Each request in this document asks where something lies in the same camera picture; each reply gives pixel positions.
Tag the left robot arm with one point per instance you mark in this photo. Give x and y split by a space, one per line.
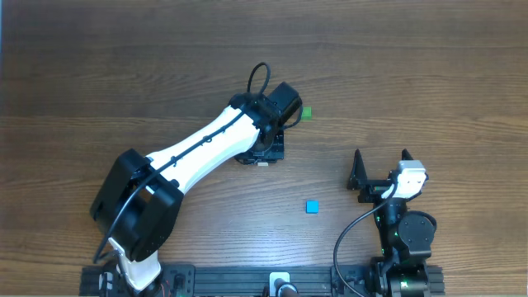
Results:
206 144

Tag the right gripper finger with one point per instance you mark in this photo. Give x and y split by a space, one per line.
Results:
406 156
357 173

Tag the green cube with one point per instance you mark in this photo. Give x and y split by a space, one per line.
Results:
307 113

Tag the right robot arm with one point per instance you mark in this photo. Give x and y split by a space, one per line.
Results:
414 235

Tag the blue cube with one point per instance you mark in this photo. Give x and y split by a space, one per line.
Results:
312 207

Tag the mounting rail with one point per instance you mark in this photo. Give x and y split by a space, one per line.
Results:
243 280

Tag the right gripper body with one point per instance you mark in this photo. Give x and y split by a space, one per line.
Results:
373 190

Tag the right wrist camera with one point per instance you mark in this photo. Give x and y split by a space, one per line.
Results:
410 179

